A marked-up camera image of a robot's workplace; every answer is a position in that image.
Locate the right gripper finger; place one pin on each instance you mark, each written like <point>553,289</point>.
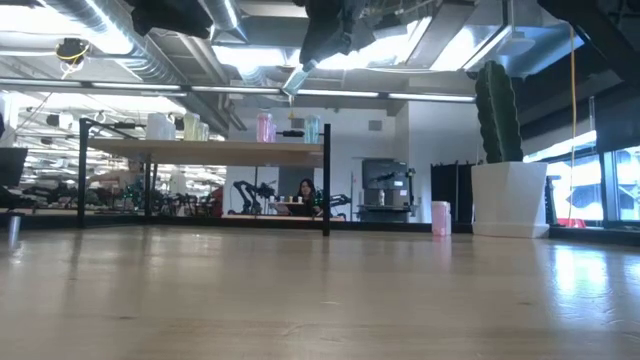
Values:
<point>299,80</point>

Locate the white plastic medicine bottle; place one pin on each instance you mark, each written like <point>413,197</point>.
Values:
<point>155,127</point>

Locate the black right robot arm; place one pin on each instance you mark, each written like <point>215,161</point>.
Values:
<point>600,30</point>

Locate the black background robot arm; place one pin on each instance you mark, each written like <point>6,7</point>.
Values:
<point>337,200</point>
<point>252,195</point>

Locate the person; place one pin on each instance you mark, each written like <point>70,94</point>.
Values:
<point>120,177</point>
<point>306,197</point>

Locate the black appliance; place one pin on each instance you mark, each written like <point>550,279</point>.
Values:
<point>387,187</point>

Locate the black upright panel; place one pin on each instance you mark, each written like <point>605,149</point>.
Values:
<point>452,195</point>

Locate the green cactus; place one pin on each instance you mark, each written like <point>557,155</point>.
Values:
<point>500,115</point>

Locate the black monitor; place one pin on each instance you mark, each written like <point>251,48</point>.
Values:
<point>12,165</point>

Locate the white plant pot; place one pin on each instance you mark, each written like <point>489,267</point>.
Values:
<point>510,200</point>

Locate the silver metal leg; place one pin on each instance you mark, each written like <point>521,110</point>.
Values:
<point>13,230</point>

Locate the small red object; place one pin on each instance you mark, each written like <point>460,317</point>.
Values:
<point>575,223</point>

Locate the glass window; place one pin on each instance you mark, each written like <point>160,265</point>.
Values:
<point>620,185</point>

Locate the short silver air duct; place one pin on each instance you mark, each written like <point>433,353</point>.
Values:
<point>225,17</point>

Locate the silver spiral air duct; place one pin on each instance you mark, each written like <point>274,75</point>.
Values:
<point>100,30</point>

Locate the grey wall vent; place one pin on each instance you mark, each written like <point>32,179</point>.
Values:
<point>375,125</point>

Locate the wooden shelf with black frame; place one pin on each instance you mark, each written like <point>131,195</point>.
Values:
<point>210,152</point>

